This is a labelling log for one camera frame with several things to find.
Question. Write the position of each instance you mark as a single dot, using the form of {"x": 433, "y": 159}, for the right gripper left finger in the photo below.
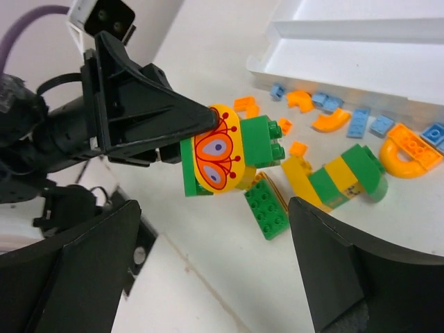
{"x": 61, "y": 284}

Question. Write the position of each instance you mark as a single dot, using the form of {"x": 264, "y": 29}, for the yellow butterfly rounded brick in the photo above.
{"x": 218, "y": 154}

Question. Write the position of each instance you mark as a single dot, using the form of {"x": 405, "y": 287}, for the orange curved piece middle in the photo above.
{"x": 327, "y": 123}

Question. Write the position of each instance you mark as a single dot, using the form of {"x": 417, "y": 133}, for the green small square brick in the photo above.
{"x": 260, "y": 137}

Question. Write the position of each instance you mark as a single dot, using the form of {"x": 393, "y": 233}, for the green yellow bricks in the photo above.
{"x": 356, "y": 171}

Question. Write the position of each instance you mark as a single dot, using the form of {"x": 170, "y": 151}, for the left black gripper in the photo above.
{"x": 131, "y": 111}

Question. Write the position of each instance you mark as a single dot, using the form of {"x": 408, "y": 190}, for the green two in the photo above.
{"x": 267, "y": 210}

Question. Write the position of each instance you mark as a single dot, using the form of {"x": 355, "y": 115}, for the small orange square brick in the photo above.
{"x": 298, "y": 149}

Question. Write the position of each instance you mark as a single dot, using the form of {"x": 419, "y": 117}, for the orange L-shaped brick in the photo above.
{"x": 247, "y": 105}

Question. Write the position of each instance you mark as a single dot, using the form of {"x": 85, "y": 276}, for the orange curved piece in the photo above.
{"x": 327, "y": 123}
{"x": 301, "y": 100}

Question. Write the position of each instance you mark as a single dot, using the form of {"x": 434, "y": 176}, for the long yellow brick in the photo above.
{"x": 297, "y": 170}

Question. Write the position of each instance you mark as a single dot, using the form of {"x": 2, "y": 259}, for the orange ring lego piece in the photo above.
{"x": 405, "y": 155}

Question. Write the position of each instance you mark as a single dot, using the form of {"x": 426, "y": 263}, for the tiny orange brick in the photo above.
{"x": 285, "y": 125}

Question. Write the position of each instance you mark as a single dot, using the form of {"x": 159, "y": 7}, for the orange curved piece upper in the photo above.
{"x": 301, "y": 100}

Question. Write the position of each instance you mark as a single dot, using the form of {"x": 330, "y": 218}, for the green plate brick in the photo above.
{"x": 191, "y": 185}

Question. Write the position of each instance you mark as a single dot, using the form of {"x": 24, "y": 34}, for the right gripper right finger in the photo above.
{"x": 356, "y": 282}

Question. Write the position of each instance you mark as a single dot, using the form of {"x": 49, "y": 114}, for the light blue square plate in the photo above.
{"x": 381, "y": 125}

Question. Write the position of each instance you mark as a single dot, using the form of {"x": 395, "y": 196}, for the light blue brick left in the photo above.
{"x": 278, "y": 91}

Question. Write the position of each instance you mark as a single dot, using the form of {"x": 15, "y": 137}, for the light blue brick right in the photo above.
{"x": 434, "y": 136}

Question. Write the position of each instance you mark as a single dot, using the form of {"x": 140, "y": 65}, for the white divided sorting tray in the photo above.
{"x": 386, "y": 47}

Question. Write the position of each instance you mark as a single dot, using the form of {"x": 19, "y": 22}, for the light blue plate brick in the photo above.
{"x": 358, "y": 123}

